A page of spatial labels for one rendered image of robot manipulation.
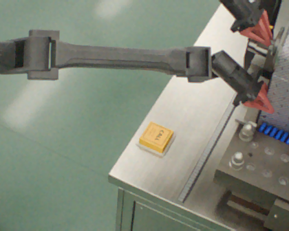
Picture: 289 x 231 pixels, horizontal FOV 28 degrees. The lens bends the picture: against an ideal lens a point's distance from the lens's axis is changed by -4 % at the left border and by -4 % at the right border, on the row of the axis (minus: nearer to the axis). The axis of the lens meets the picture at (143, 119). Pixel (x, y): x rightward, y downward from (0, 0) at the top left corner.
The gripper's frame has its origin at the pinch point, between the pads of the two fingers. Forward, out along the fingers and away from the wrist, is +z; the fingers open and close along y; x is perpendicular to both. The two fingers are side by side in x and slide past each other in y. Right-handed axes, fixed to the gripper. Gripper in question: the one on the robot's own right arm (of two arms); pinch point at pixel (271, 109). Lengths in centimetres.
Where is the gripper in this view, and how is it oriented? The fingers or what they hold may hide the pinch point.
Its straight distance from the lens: 151.2
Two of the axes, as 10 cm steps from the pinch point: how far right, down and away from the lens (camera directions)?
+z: 7.5, 6.3, 1.8
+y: -4.4, 6.8, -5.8
